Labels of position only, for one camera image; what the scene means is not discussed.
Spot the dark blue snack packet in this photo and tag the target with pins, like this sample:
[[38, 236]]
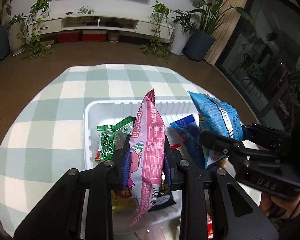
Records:
[[189, 132]]

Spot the black cookie snack packet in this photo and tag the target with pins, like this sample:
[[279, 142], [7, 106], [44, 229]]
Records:
[[164, 198]]

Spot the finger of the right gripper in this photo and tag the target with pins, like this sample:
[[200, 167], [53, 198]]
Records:
[[231, 147], [271, 139]]

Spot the green red snack packet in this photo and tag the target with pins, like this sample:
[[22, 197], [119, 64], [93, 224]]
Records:
[[112, 137]]

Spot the white plastic tray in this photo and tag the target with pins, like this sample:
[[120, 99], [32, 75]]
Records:
[[110, 112]]

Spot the white tv cabinet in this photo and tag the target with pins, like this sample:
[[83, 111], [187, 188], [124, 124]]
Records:
[[125, 24]]

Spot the left plant white pot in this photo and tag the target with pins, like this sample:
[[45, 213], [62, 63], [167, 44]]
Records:
[[29, 34]]

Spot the shiny red snack packet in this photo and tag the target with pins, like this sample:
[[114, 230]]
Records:
[[209, 227]]

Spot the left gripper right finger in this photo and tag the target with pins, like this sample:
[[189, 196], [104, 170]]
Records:
[[187, 177]]

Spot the plant in white pot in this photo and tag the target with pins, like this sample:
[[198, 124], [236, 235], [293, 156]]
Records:
[[184, 26]]

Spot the checkered green white tablecloth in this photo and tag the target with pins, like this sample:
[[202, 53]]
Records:
[[46, 139]]

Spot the red storage box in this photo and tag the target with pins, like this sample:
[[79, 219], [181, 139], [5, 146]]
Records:
[[94, 35], [67, 36]]

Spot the pink cartoon snack packet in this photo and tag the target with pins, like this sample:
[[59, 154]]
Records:
[[146, 148]]

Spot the small gold red candy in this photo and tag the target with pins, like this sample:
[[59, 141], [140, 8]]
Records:
[[122, 200]]

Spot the light blue snack packet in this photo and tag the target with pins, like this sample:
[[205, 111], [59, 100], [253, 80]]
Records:
[[217, 117]]

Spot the beige curtain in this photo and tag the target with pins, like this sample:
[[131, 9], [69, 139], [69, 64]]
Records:
[[223, 33]]

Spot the trailing vine plant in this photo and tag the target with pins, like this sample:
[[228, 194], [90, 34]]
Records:
[[155, 46]]

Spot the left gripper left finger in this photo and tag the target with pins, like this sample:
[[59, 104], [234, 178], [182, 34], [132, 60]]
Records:
[[108, 176]]

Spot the large plant dark pot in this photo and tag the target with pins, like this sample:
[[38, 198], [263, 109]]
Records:
[[212, 16]]

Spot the white red snack packet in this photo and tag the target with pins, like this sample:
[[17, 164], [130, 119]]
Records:
[[177, 146]]

